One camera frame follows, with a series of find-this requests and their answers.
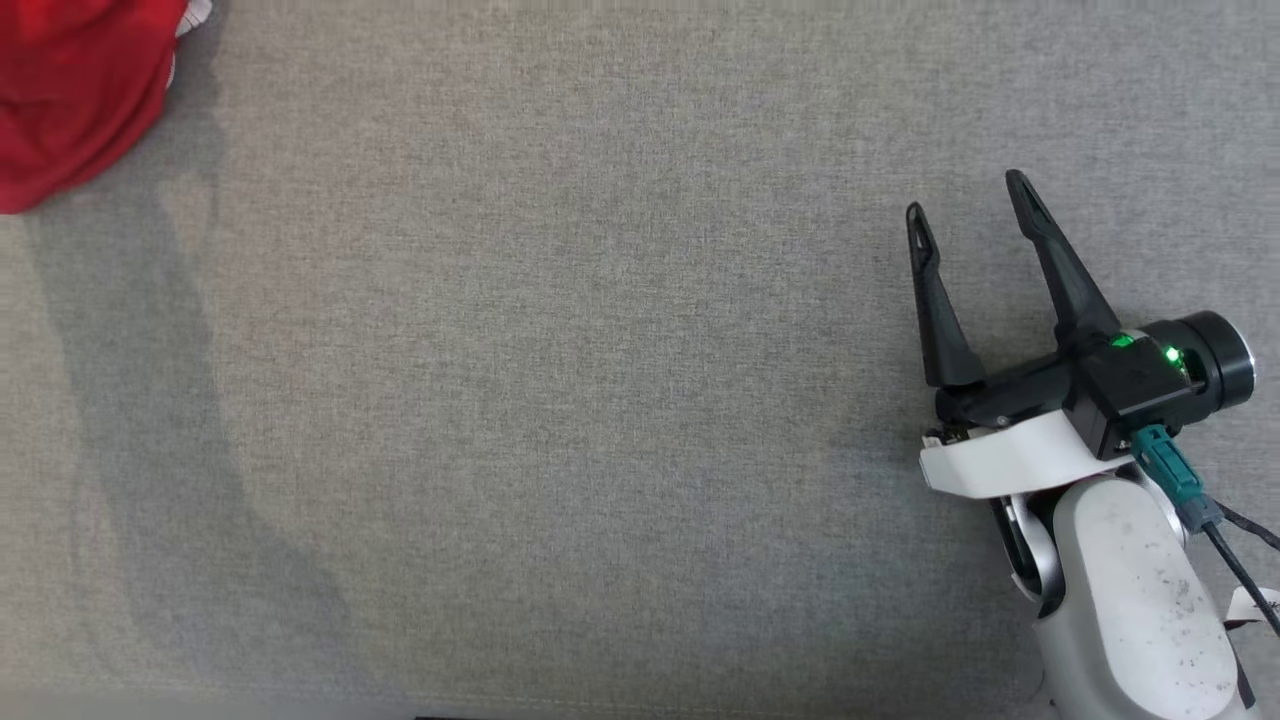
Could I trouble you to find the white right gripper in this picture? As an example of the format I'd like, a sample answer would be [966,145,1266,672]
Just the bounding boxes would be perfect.
[905,170,1141,498]

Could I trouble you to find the red shirt with white sleeves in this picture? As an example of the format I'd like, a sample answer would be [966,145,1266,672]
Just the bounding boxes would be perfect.
[0,0,214,215]

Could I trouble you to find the black cable with teal plug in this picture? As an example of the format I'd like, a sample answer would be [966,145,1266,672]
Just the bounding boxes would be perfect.
[1130,423,1280,641]

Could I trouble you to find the thin black cable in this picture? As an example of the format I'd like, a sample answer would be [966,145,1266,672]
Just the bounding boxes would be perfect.
[1222,505,1280,551]

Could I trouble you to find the white paper cable tag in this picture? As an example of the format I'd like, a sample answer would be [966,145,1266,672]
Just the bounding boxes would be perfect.
[1225,588,1280,631]

